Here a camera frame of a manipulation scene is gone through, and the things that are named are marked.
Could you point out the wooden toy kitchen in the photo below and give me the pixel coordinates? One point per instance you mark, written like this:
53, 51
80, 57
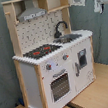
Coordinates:
31, 34

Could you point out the right red stove knob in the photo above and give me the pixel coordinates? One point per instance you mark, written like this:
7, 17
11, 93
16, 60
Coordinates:
65, 57

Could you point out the red stove knob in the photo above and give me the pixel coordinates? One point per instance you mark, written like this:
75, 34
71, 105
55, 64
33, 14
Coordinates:
48, 66
65, 57

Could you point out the left red stove knob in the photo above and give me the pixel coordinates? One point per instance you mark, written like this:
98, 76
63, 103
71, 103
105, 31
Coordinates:
48, 66

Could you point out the grey toy sink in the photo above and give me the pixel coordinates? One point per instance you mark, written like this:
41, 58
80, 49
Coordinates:
67, 38

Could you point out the grey ice dispenser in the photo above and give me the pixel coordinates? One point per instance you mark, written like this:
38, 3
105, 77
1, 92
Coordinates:
82, 58

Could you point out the white oven door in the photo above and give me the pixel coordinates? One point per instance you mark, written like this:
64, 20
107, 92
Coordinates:
59, 86

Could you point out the white fridge door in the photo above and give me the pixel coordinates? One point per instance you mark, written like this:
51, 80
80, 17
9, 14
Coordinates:
83, 76

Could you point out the grey range hood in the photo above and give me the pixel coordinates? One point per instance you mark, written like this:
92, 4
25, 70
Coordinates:
30, 11

